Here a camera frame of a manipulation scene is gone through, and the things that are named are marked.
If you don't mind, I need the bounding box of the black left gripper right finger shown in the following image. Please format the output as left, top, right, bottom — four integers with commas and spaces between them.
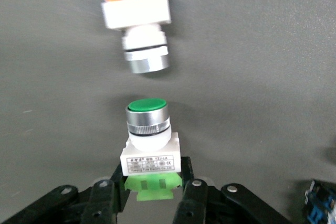
172, 156, 211, 224

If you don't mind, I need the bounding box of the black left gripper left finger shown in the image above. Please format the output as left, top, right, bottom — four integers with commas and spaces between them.
80, 163, 131, 224

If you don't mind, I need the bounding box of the green button with green block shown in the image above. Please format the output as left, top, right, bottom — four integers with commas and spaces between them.
120, 98, 184, 202

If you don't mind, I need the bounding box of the white button with orange block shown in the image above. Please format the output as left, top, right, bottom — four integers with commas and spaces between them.
97, 0, 173, 75

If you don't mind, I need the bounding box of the red push button switch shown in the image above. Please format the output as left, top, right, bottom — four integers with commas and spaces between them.
303, 179, 336, 224

